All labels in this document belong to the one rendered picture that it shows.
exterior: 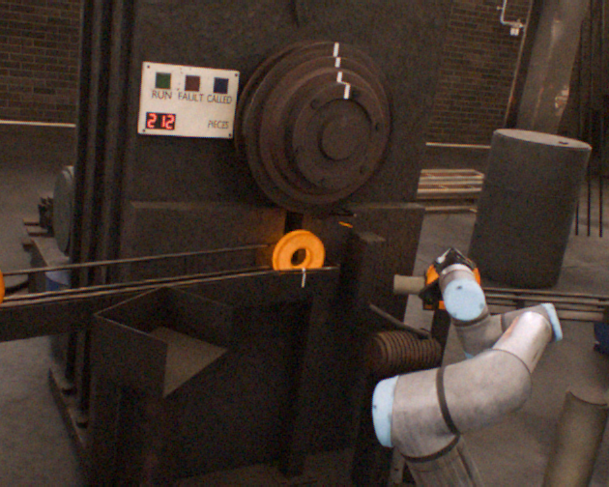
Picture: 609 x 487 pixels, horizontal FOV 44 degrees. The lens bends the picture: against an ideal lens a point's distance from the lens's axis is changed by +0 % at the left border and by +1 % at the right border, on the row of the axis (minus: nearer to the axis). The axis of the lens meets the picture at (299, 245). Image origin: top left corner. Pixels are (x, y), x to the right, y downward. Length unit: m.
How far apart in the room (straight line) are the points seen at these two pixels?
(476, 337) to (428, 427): 0.58
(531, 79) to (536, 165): 1.89
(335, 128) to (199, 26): 0.44
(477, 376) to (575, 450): 1.01
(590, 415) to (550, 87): 4.28
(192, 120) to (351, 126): 0.42
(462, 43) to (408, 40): 7.87
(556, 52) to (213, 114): 4.43
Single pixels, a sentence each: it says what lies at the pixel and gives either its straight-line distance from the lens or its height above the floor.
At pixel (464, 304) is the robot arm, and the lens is 1.82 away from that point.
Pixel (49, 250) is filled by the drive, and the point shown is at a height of 0.25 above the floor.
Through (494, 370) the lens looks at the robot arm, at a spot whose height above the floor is 0.89.
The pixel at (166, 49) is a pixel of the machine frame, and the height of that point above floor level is 1.28.
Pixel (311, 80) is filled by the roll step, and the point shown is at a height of 1.25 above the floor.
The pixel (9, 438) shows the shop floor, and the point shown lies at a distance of 2.67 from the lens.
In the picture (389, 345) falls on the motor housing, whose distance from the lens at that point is 2.27.
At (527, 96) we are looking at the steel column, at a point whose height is 1.02.
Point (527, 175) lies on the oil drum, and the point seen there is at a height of 0.68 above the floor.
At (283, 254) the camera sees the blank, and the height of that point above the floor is 0.75.
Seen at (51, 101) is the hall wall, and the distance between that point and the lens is 8.10.
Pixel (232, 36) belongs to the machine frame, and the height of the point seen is 1.33.
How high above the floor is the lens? 1.41
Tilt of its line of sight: 17 degrees down
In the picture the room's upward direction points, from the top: 8 degrees clockwise
